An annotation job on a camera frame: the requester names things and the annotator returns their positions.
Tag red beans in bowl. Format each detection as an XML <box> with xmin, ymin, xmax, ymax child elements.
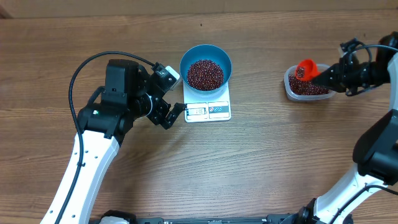
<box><xmin>187</xmin><ymin>59</ymin><xmax>224</xmax><ymax>91</ymax></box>

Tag red beans in scoop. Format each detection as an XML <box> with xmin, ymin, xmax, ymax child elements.
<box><xmin>295</xmin><ymin>66</ymin><xmax>305</xmax><ymax>80</ymax></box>

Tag blue metal bowl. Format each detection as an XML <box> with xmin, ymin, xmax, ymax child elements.
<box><xmin>180</xmin><ymin>44</ymin><xmax>233</xmax><ymax>93</ymax></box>

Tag clear plastic bean container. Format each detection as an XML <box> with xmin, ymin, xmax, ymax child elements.
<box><xmin>284</xmin><ymin>65</ymin><xmax>336</xmax><ymax>101</ymax></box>

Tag red beans in container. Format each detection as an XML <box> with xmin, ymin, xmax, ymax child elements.
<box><xmin>289</xmin><ymin>75</ymin><xmax>330</xmax><ymax>95</ymax></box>

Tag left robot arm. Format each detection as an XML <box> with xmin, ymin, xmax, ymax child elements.
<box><xmin>42</xmin><ymin>59</ymin><xmax>186</xmax><ymax>223</ymax></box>

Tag white digital kitchen scale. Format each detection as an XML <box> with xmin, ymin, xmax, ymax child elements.
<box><xmin>183</xmin><ymin>83</ymin><xmax>232</xmax><ymax>123</ymax></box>

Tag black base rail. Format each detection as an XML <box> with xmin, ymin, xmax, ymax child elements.
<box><xmin>136</xmin><ymin>213</ymin><xmax>297</xmax><ymax>224</ymax></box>

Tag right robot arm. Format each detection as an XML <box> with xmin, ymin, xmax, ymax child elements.
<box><xmin>266</xmin><ymin>32</ymin><xmax>397</xmax><ymax>223</ymax></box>

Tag orange measuring scoop blue handle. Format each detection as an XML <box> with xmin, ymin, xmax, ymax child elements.
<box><xmin>297</xmin><ymin>59</ymin><xmax>320</xmax><ymax>82</ymax></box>

